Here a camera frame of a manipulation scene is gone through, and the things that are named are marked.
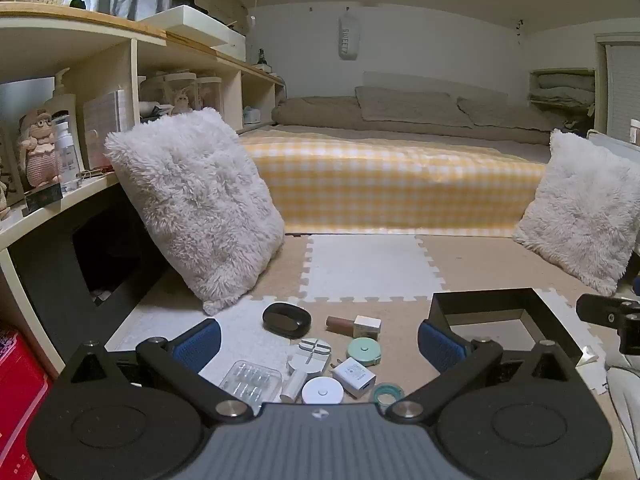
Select teal tape roll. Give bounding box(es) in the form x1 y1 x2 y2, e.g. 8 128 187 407
373 382 405 409

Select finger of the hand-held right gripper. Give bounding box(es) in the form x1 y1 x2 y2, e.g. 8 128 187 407
575 293 630 326

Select white charger plug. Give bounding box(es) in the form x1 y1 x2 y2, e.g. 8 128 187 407
330 357 376 402

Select black oval case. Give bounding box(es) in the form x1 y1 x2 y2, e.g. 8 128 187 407
262 302 312 339

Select green tape measure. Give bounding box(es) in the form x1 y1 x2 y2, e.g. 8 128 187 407
347 338 382 366

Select white rectangular box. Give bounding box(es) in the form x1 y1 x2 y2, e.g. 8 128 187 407
212 30 249 64

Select white window blinds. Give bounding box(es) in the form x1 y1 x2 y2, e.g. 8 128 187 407
594 32 640 142

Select black cardboard box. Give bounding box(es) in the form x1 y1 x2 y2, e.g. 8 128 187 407
419 287 585 376

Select fluffy white pillow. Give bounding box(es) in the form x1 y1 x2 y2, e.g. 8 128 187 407
512 129 640 297
104 108 286 316

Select brown bed pillow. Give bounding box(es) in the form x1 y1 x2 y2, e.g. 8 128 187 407
457 97 557 134
355 86 475 129

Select white tray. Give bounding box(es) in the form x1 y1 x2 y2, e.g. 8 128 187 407
139 4 247 47

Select doll figurine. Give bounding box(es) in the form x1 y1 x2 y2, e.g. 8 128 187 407
17 107 62 189

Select clear plastic case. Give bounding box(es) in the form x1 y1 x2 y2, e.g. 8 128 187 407
219 360 284 405

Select foam puzzle floor mat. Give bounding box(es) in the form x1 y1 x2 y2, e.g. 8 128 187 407
104 232 616 401

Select yellow checkered blanket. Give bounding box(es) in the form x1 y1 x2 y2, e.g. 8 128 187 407
239 129 548 237

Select small black sign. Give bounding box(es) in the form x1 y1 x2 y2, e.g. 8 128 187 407
24 182 64 214

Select cream shelf unit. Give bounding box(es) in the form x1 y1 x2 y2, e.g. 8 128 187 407
0 2 288 376

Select red box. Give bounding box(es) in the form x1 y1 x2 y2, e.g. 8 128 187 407
0 327 55 480

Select small white box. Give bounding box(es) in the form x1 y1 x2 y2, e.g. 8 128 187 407
353 315 382 341

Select white hanging banner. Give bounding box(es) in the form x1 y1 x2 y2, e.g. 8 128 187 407
338 6 362 62

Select white headboard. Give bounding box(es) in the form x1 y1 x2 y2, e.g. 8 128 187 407
362 71 509 103

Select light grey cloth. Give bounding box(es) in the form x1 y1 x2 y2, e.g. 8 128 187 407
604 364 640 456

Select stack of clear sheets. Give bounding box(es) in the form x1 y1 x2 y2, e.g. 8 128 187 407
81 89 127 172

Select white watch band tool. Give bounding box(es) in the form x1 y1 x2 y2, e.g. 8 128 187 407
279 338 332 404

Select white tape measure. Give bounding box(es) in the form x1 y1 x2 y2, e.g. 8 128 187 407
301 377 345 405

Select brown duvet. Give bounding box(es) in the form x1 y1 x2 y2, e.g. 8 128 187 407
271 95 553 147

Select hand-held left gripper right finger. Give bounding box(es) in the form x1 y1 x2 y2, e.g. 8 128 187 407
387 321 587 422

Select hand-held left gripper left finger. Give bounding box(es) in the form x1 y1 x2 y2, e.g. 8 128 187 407
52 319 253 423

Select stack of folded blankets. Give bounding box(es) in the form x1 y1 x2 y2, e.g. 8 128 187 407
529 67 597 136

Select white pump bottle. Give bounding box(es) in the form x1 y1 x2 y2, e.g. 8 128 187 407
44 67 85 183

